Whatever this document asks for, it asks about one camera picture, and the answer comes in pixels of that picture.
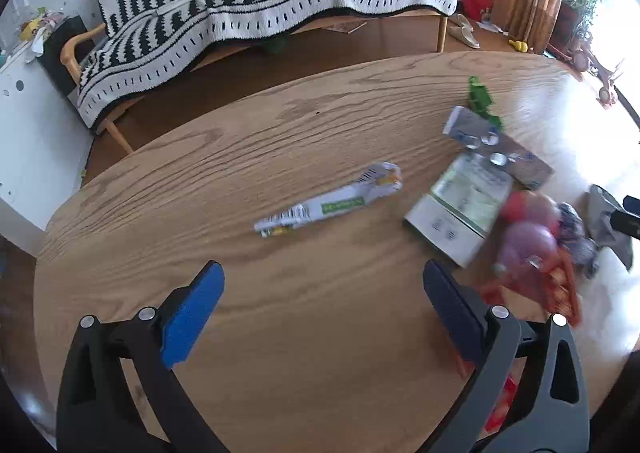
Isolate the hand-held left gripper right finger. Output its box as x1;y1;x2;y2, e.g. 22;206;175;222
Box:
422;260;592;453

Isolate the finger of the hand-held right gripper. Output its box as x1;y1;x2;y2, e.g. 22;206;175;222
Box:
610;196;640;240

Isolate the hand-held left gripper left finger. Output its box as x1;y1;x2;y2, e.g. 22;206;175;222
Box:
56;260;231;453

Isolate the dark blue wrapper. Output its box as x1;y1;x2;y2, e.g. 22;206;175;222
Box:
556;202;601;280

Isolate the red net bag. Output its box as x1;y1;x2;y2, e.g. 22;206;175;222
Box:
479;190;584;330

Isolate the white and green packet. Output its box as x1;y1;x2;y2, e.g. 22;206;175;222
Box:
403;152;514;268

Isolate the grey blister card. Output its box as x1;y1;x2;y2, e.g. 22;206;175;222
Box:
443;106;555;192

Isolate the white long wrapper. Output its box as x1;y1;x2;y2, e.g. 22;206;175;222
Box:
254;162;404;239

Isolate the children's tricycle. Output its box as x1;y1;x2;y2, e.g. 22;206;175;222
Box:
569;30;626;107

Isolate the white cabinet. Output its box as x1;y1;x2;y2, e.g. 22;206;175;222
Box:
0;40;94;244

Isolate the black side table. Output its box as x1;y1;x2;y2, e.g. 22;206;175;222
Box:
37;15;104;99

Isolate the wooden sofa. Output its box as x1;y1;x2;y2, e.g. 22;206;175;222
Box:
60;0;456;154

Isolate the yellow toy on cabinet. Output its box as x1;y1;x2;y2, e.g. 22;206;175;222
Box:
18;15;46;42

